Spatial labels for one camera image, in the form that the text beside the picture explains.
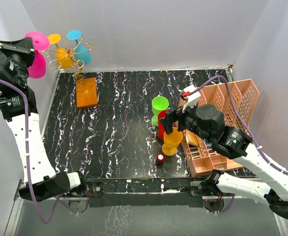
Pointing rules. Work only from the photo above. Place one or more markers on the magenta wine glass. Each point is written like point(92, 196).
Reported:
point(40, 43)

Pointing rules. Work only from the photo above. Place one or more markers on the yellow book in organizer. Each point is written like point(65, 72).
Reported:
point(191, 138)

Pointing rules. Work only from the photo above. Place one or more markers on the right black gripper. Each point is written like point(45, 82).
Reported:
point(167, 121)

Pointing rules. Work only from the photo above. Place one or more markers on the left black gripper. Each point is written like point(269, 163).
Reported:
point(23, 45)

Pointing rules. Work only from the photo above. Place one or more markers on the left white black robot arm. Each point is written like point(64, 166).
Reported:
point(19, 110)

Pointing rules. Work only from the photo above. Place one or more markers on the red black push button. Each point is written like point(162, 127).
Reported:
point(160, 160)

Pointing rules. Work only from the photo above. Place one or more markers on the red wine glass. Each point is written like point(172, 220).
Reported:
point(161, 130)

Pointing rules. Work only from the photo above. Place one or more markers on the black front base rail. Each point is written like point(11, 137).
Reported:
point(174, 191)

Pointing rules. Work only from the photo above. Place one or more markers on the teal wine glass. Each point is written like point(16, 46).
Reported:
point(81, 52)

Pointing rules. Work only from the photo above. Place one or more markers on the orange wine glass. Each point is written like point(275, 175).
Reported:
point(171, 142)
point(61, 56)

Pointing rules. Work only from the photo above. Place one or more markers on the green wine glass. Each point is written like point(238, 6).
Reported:
point(159, 104)

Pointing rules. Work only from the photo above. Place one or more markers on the orange wooden rack base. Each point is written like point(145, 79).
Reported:
point(86, 93)

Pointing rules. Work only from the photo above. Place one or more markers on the pink plastic file organizer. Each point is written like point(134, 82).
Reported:
point(203, 159)

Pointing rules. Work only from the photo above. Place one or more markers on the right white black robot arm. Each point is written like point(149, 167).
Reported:
point(208, 123)

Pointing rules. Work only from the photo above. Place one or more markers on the gold wire glass rack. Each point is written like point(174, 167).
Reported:
point(77, 64)

